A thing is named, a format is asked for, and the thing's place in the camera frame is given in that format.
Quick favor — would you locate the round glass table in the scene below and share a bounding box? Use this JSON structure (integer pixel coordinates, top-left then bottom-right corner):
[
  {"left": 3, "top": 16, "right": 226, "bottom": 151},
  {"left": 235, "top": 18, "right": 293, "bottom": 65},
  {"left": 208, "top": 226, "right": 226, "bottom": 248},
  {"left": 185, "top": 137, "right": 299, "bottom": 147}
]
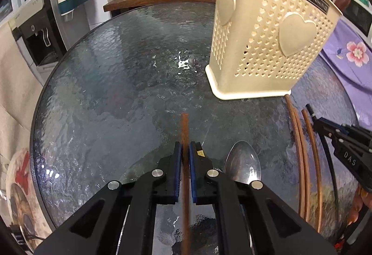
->
[{"left": 29, "top": 2, "right": 359, "bottom": 255}]

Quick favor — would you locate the round printed cushion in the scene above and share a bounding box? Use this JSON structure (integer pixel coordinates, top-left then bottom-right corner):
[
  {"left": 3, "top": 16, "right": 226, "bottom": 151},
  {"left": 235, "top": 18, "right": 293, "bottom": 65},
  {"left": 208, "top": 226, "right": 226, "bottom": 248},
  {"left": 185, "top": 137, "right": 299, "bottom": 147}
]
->
[{"left": 0, "top": 149, "right": 56, "bottom": 244}]

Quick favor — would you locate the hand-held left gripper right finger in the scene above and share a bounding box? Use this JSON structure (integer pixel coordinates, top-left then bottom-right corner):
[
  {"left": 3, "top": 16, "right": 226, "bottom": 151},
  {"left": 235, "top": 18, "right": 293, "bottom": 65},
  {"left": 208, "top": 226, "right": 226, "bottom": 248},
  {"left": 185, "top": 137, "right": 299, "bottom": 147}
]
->
[{"left": 189, "top": 141, "right": 338, "bottom": 255}]

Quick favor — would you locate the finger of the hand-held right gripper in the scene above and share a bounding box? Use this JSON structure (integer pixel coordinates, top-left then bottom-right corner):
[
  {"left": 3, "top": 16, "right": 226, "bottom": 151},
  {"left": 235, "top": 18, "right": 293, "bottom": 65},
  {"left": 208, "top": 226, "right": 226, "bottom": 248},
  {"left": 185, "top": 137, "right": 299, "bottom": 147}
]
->
[
  {"left": 312, "top": 117, "right": 349, "bottom": 142},
  {"left": 340, "top": 124, "right": 372, "bottom": 154}
]

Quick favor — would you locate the metal spoon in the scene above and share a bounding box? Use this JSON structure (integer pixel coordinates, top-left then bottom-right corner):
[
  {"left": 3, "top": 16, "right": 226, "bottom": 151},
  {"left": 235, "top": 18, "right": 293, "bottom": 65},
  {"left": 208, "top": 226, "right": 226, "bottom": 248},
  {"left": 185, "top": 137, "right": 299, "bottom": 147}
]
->
[{"left": 223, "top": 141, "right": 262, "bottom": 185}]

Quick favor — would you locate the teal wall holder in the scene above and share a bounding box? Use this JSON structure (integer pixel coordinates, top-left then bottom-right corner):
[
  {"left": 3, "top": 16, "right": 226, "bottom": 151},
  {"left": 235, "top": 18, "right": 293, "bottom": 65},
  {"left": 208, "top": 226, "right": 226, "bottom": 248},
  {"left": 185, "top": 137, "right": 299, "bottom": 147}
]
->
[{"left": 56, "top": 0, "right": 91, "bottom": 15}]

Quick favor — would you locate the orange patterned cloth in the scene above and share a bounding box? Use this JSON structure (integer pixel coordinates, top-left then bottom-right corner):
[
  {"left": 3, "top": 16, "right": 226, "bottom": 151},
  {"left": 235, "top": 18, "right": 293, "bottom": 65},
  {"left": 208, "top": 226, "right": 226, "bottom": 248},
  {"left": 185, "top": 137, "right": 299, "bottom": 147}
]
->
[{"left": 347, "top": 185, "right": 372, "bottom": 223}]

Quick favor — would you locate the black chopstick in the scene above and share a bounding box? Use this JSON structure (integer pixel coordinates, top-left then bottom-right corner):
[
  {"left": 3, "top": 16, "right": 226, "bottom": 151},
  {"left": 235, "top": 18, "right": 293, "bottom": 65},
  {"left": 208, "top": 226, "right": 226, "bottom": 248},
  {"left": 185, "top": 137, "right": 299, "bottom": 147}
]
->
[{"left": 305, "top": 104, "right": 340, "bottom": 215}]

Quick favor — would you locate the cream plastic utensil basket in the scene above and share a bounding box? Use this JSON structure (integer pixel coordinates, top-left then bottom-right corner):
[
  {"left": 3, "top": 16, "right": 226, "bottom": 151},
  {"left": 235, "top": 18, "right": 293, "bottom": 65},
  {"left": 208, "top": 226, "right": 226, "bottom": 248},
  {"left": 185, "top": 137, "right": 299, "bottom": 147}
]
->
[{"left": 205, "top": 0, "right": 344, "bottom": 100}]

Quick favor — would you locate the brown wooden chopstick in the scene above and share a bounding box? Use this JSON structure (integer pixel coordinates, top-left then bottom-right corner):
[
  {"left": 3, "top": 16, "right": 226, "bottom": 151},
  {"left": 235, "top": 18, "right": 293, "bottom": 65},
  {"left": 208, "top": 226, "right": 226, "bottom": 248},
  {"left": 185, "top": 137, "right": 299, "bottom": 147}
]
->
[
  {"left": 181, "top": 112, "right": 191, "bottom": 255},
  {"left": 301, "top": 109, "right": 323, "bottom": 234},
  {"left": 285, "top": 94, "right": 305, "bottom": 216},
  {"left": 292, "top": 108, "right": 310, "bottom": 219}
]

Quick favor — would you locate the grey water dispenser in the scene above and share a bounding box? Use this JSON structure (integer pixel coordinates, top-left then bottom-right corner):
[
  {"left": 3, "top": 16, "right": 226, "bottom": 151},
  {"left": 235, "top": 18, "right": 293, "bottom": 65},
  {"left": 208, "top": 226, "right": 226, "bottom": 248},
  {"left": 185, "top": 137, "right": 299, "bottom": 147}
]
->
[{"left": 12, "top": 0, "right": 70, "bottom": 75}]

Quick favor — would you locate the wooden counter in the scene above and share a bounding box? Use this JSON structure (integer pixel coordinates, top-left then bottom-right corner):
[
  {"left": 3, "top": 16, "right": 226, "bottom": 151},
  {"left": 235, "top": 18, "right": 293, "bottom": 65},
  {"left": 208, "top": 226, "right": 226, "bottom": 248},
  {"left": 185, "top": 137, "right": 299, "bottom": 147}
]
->
[{"left": 103, "top": 0, "right": 217, "bottom": 17}]

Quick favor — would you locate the beige cloth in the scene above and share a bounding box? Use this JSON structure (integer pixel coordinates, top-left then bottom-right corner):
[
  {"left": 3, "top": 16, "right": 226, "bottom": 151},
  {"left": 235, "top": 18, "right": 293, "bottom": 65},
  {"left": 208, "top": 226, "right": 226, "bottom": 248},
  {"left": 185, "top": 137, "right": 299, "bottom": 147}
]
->
[{"left": 0, "top": 22, "right": 44, "bottom": 162}]

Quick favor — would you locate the black power adapter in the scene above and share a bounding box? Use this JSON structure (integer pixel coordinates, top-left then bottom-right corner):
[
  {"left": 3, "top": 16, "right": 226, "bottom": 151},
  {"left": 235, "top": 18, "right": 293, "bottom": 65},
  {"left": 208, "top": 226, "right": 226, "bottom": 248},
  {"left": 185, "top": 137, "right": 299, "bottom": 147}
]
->
[{"left": 11, "top": 224, "right": 29, "bottom": 246}]

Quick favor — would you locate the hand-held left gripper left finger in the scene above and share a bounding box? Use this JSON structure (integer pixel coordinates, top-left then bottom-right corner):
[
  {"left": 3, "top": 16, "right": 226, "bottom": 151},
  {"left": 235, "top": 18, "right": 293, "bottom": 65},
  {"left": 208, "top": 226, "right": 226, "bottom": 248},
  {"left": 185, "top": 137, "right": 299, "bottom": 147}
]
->
[{"left": 34, "top": 141, "right": 183, "bottom": 255}]

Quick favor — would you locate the purple floral cloth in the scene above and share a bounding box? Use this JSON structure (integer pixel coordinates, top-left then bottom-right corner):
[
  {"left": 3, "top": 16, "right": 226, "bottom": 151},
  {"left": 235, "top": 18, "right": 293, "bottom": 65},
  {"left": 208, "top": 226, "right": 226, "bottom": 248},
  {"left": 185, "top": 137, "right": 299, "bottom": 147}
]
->
[{"left": 320, "top": 15, "right": 372, "bottom": 128}]

